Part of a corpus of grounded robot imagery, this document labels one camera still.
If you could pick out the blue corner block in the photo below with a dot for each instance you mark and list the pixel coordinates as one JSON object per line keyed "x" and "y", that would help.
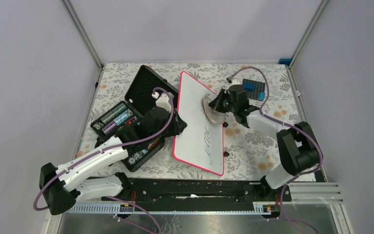
{"x": 285, "y": 61}

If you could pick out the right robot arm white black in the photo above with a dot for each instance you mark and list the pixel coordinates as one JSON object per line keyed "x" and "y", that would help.
{"x": 298, "y": 149}

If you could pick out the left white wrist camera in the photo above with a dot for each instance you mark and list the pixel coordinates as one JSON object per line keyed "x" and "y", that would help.
{"x": 163, "y": 100}

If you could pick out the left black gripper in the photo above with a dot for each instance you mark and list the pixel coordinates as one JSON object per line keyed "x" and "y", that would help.
{"x": 178, "y": 125}

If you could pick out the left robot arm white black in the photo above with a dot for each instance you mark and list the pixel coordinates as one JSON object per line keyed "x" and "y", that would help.
{"x": 63, "y": 185}

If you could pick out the grey lego plate blue bricks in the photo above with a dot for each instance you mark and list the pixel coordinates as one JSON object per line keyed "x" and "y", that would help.
{"x": 254, "y": 89}

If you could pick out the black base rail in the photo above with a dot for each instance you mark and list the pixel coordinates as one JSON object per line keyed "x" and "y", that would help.
{"x": 180, "y": 195}

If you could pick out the glittery silver eraser pad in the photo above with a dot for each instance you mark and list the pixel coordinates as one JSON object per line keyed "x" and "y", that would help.
{"x": 213, "y": 116}

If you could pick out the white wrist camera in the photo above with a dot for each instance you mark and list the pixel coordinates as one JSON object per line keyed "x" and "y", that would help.
{"x": 163, "y": 100}
{"x": 233, "y": 83}

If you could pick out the floral table cloth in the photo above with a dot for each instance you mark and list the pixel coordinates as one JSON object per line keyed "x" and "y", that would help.
{"x": 252, "y": 154}

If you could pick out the pink-framed whiteboard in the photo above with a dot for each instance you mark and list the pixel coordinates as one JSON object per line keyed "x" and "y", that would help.
{"x": 201, "y": 144}

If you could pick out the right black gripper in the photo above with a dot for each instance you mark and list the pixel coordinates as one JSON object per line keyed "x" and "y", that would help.
{"x": 216, "y": 103}

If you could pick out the black open carrying case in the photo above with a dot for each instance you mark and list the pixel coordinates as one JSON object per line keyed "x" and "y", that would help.
{"x": 124, "y": 117}

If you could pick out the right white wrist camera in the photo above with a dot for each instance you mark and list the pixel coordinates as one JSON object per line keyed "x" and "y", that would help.
{"x": 233, "y": 83}

